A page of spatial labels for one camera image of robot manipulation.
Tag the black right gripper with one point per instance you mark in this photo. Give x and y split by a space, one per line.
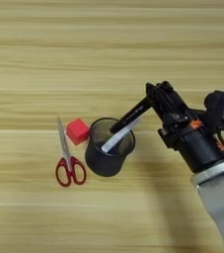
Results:
195 141

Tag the black marker pen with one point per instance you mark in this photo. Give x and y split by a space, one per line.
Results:
130 115

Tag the white pen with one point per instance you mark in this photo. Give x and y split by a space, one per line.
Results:
116 138

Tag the black mesh pen cup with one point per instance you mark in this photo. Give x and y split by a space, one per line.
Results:
100 164

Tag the small black box white label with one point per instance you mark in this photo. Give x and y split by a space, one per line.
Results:
217 102

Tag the red cube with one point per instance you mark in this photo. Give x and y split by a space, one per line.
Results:
77 131

